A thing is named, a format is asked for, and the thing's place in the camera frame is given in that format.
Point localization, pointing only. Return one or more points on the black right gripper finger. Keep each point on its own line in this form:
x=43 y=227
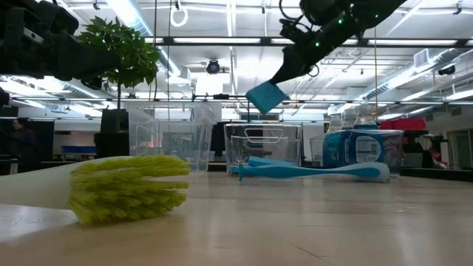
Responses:
x=295 y=66

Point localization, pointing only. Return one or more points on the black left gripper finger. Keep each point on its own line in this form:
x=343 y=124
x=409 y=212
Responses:
x=81 y=61
x=92 y=83

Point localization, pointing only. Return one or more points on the blue dish soap bottle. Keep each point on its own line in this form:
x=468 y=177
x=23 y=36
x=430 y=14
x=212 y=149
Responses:
x=332 y=151
x=364 y=151

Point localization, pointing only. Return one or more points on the blue dish brush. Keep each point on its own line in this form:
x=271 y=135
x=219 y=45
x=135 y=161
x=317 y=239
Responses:
x=295 y=171

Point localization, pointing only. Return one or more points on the yellow dish brush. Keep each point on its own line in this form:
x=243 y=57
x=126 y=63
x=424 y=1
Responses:
x=122 y=188

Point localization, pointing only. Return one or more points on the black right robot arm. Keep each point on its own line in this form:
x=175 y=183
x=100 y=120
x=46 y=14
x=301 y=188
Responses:
x=369 y=11

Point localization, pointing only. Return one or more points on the green leafy plant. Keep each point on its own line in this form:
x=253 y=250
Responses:
x=122 y=51

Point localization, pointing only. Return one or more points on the black plant pot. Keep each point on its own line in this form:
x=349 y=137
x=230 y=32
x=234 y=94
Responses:
x=114 y=133

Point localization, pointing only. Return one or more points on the blue bin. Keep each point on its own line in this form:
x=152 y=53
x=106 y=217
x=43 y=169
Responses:
x=77 y=149

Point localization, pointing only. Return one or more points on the low clear plastic bin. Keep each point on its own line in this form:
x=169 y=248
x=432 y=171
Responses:
x=288 y=144
x=318 y=155

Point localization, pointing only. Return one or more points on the white LED light bar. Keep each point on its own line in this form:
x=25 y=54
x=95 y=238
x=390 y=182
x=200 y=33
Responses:
x=406 y=42
x=218 y=40

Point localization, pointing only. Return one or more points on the person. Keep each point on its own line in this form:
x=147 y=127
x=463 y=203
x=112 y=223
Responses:
x=24 y=144

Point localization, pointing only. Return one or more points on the tall clear plastic tub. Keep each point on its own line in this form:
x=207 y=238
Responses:
x=166 y=140

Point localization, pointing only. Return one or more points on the red plastic crate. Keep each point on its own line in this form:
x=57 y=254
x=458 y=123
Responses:
x=403 y=123

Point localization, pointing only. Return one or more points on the black ceiling spotlight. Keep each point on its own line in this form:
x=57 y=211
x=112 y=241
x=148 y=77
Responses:
x=446 y=70

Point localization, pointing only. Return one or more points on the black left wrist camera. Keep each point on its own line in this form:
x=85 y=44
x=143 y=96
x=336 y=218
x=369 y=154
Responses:
x=61 y=18

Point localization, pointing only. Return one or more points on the round black overhead camera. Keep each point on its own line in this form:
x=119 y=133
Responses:
x=213 y=67

